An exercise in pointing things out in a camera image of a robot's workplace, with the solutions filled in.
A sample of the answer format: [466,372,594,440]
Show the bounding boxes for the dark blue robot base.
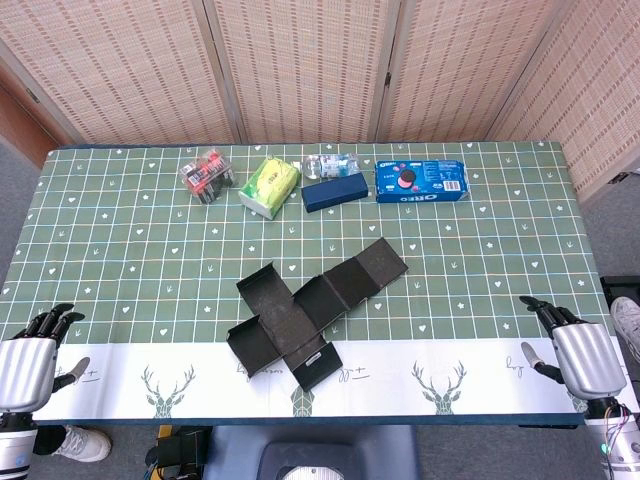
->
[254,424,421,480]

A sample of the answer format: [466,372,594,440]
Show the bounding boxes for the bamboo folding screen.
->
[0,0,640,204]

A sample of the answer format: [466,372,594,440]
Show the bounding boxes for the black paper box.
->
[227,237,410,393]

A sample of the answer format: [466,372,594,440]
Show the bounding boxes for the clear plastic bottle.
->
[301,153,361,181]

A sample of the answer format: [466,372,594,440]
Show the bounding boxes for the white sneaker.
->
[52,424,112,463]
[610,295,640,359]

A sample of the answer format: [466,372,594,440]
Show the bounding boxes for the green grid tablecloth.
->
[0,141,619,426]

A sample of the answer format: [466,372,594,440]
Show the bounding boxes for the black device with cables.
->
[144,424,211,480]

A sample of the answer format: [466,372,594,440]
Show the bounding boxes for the green tissue pack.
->
[238,154,302,220]

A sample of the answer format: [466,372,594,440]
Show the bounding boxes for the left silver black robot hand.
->
[0,303,91,414]

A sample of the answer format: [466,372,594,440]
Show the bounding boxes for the pack of batteries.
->
[179,146,236,205]

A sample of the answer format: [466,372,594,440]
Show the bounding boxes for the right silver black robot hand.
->
[518,295,629,401]

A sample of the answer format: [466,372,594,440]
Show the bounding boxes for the blue Oreo cookie box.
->
[374,159,471,204]

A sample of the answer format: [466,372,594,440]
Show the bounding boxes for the dark blue rectangular box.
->
[301,172,370,215]

